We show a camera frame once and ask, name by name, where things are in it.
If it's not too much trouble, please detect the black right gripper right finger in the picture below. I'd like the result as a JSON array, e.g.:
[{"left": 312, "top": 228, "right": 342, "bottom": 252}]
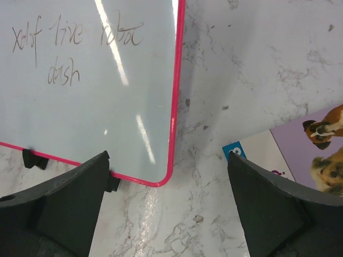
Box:
[{"left": 227, "top": 153, "right": 342, "bottom": 256}]

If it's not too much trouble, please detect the dog picture book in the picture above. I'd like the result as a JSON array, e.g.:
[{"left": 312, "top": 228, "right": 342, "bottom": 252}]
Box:
[{"left": 222, "top": 105, "right": 342, "bottom": 196}]

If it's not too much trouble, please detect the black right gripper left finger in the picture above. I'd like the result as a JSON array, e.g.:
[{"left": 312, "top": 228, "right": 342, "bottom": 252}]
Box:
[{"left": 1, "top": 152, "right": 110, "bottom": 256}]

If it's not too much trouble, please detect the black whiteboard stand foot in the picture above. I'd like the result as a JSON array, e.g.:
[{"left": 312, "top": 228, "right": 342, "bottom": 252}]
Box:
[
  {"left": 22, "top": 149, "right": 49, "bottom": 170},
  {"left": 105, "top": 171, "right": 121, "bottom": 193}
]

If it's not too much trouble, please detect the pink framed whiteboard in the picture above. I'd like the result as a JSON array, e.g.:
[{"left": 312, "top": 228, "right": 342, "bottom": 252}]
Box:
[{"left": 1, "top": 1, "right": 185, "bottom": 187}]

